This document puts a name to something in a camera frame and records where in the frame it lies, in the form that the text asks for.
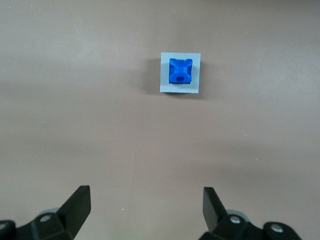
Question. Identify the gray square base block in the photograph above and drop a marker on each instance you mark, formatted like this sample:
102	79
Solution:
165	75

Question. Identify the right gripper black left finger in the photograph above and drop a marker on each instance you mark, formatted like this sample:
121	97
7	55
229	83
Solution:
77	212

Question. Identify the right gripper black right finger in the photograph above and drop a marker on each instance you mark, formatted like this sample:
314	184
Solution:
215	215

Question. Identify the blue plastic insert part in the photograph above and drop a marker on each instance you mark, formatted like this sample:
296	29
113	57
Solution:
180	70

